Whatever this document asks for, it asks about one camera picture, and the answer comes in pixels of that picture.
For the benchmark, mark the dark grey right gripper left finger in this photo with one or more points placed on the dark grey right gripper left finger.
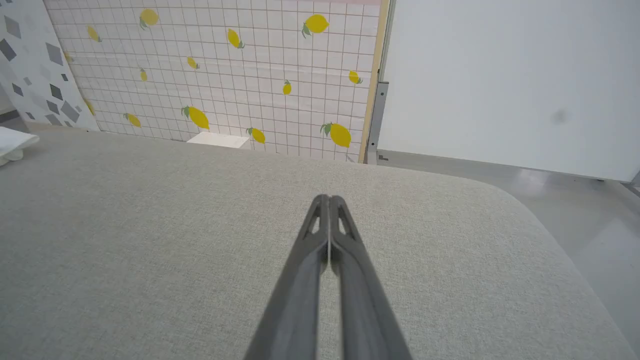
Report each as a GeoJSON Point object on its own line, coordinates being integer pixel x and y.
{"type": "Point", "coordinates": [295, 305]}

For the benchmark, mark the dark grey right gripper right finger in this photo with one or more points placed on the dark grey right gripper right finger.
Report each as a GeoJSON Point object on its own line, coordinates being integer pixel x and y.
{"type": "Point", "coordinates": [362, 310]}

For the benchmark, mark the plain white partition panel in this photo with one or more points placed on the plain white partition panel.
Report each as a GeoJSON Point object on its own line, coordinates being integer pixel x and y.
{"type": "Point", "coordinates": [500, 75]}

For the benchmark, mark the white flat box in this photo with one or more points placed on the white flat box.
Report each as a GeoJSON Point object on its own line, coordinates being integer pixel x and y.
{"type": "Point", "coordinates": [220, 140]}

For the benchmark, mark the grey terrazzo pattern panel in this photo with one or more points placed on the grey terrazzo pattern panel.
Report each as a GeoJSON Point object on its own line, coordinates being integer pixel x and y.
{"type": "Point", "coordinates": [35, 75]}

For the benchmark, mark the light wooden edge strip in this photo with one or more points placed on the light wooden edge strip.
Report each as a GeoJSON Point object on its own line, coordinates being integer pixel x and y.
{"type": "Point", "coordinates": [374, 80]}

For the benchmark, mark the lemon print grid panel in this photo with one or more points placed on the lemon print grid panel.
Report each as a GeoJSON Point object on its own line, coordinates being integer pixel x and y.
{"type": "Point", "coordinates": [240, 75]}

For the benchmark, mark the grey metal frame post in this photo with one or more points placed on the grey metal frame post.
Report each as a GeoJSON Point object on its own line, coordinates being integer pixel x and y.
{"type": "Point", "coordinates": [378, 120]}

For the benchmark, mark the white towel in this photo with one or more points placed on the white towel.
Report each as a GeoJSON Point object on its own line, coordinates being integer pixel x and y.
{"type": "Point", "coordinates": [12, 145]}

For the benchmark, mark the light grey fabric sofa cushion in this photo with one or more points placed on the light grey fabric sofa cushion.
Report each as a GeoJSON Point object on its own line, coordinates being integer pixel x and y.
{"type": "Point", "coordinates": [150, 240]}

